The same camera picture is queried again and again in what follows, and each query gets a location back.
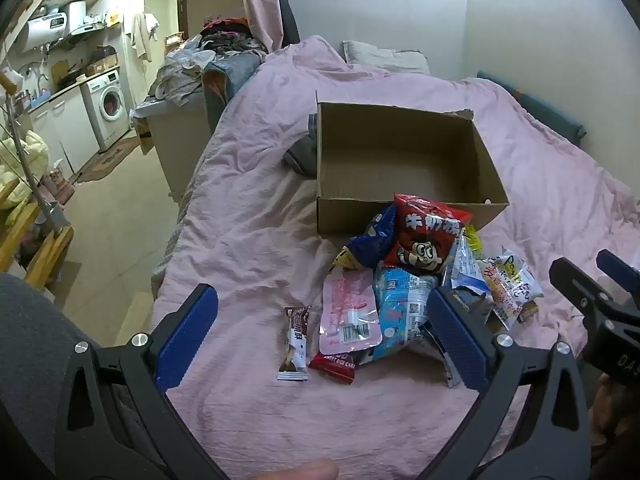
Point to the person's left hand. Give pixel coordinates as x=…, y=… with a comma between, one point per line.
x=300, y=471

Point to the pink curtain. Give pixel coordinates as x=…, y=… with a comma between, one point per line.
x=256, y=5

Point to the pile of clothes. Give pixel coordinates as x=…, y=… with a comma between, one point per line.
x=200, y=67

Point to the white storage box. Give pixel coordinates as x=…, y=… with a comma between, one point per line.
x=175, y=145

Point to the white and red snack packet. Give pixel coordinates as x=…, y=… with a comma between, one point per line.
x=332, y=364

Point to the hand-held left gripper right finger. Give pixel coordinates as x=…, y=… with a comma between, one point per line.
x=457, y=340

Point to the grey pillow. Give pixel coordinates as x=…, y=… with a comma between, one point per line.
x=385, y=57

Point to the wooden rack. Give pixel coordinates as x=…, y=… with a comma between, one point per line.
x=45, y=255

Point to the brown and white snack bar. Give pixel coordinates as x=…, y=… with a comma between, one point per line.
x=295, y=345

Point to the brown floor rug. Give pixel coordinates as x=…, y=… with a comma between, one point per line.
x=107, y=162

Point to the yellow green snack packet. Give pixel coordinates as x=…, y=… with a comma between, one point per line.
x=472, y=242

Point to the hanging white towel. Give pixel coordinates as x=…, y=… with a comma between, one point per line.
x=144, y=35

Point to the pink blanket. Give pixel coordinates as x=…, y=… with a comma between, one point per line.
x=260, y=210

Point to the white floor cabinet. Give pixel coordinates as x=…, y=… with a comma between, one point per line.
x=65, y=130

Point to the light blue snack packet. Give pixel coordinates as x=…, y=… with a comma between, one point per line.
x=400, y=310

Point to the teal rolled mat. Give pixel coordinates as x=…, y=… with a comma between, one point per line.
x=540, y=105

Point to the cardboard box on washer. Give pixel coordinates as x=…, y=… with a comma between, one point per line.
x=102, y=65

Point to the person's right hand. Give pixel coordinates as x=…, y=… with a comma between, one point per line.
x=615, y=415

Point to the cardboard box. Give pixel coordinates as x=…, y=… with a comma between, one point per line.
x=102, y=65
x=400, y=160

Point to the pink snack packet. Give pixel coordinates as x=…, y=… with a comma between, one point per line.
x=347, y=305

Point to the yellow bedding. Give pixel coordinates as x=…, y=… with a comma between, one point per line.
x=25, y=160

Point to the red cartoon snack bag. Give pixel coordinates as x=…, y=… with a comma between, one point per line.
x=425, y=240

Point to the blue and yellow snack bag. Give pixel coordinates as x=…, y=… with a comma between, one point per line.
x=370, y=245

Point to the grey cloth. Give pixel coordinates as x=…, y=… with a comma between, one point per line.
x=302, y=152

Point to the white washing machine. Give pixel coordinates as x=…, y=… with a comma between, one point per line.
x=107, y=107

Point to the small brown snack packet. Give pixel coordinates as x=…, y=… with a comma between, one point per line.
x=528, y=312

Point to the white water heater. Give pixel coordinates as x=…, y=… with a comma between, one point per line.
x=50, y=27

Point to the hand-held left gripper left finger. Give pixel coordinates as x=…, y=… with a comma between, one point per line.
x=187, y=340

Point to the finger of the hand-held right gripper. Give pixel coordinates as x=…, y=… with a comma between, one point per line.
x=620, y=275
x=575, y=287

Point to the white colourful scribble snack packet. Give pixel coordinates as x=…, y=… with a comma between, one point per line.
x=510, y=285

